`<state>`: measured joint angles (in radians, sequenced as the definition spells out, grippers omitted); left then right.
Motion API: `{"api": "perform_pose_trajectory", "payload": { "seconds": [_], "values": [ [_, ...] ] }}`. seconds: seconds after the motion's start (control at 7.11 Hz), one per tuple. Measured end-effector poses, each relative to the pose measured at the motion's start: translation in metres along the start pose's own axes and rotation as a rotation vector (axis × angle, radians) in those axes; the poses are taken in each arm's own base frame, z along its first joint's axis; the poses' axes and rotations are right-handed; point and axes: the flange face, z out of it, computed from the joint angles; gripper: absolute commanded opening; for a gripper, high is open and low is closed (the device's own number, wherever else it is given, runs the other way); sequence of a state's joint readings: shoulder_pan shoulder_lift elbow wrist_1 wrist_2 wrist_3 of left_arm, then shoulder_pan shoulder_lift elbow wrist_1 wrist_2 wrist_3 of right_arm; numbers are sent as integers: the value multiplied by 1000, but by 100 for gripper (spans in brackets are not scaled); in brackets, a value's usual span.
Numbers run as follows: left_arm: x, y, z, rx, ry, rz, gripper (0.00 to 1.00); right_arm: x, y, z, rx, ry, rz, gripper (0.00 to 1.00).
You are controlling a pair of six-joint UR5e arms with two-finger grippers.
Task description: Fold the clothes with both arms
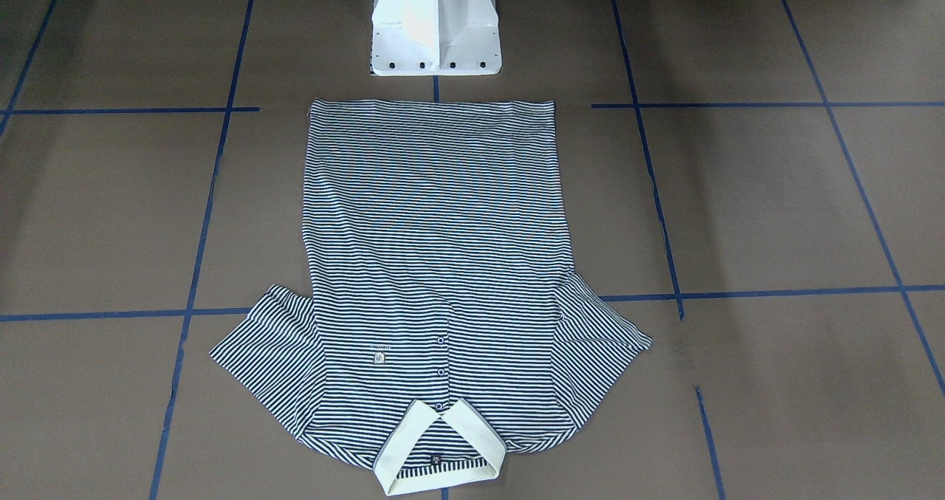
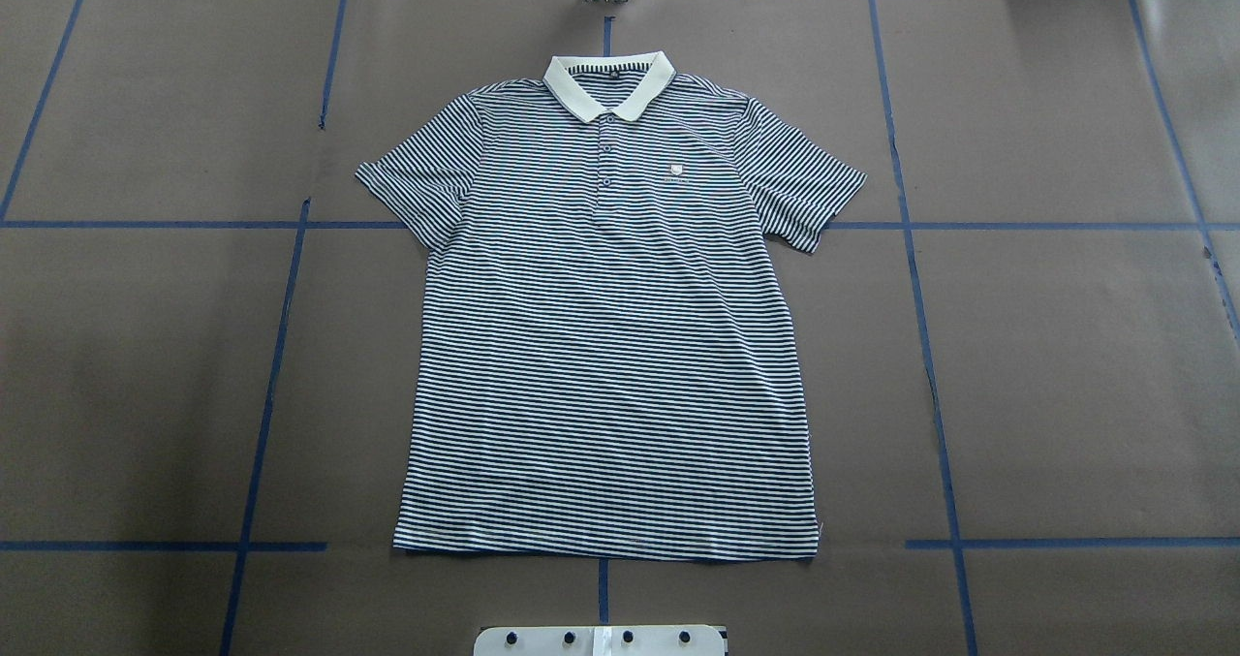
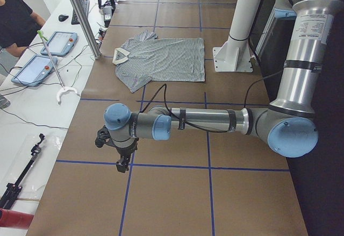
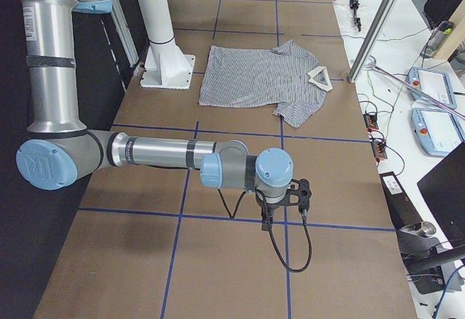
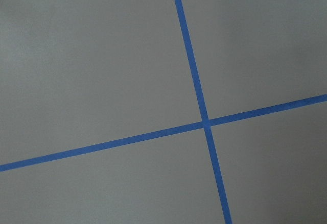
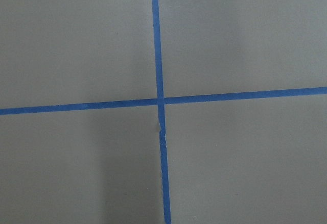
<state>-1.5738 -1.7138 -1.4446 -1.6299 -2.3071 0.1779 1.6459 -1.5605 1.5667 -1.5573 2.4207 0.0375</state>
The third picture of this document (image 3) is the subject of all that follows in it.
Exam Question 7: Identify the upper teach pendant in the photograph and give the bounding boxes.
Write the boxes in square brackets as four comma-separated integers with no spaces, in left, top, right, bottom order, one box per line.
[38,30,78,57]

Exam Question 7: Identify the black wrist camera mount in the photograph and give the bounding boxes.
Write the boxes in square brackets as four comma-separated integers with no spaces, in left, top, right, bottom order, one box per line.
[95,125,112,148]

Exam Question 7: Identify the black computer mouse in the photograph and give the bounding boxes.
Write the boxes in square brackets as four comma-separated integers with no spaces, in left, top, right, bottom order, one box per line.
[58,15,69,22]

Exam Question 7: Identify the red cylinder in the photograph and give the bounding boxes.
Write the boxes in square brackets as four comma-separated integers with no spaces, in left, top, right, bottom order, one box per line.
[0,209,34,230]

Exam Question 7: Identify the white-headed reach pole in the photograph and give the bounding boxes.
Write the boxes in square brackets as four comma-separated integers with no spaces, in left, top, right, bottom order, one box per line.
[37,30,79,105]

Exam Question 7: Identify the lower teach pendant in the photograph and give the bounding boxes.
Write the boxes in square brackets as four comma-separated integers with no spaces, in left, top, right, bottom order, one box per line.
[11,54,54,87]

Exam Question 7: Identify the person in black shirt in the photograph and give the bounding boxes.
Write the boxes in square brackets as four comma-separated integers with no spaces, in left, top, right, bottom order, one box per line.
[1,0,46,58]

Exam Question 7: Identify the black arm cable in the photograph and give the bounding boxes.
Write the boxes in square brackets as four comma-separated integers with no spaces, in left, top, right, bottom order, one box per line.
[139,69,284,133]

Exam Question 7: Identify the striped polo shirt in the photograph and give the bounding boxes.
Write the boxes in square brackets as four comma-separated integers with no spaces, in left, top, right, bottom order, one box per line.
[112,30,205,93]

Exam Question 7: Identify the teach pendant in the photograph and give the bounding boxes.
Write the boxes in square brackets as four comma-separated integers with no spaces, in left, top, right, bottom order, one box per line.
[11,54,54,87]
[38,30,78,57]

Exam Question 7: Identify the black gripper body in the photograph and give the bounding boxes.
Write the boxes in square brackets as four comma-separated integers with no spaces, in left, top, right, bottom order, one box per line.
[112,138,139,163]

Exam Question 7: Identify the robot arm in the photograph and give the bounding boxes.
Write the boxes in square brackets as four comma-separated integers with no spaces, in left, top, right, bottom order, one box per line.
[95,0,343,173]

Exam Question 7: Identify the black keyboard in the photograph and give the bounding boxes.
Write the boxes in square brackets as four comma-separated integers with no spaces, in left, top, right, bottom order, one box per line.
[70,0,90,25]

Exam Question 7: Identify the white camera post base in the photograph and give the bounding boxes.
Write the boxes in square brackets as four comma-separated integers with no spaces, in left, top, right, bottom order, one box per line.
[213,0,259,73]

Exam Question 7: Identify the aluminium frame post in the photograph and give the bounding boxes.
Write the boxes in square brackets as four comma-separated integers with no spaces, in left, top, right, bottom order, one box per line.
[70,0,101,60]

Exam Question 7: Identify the black tripod stick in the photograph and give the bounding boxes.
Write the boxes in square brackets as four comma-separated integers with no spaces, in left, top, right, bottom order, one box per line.
[1,133,45,210]

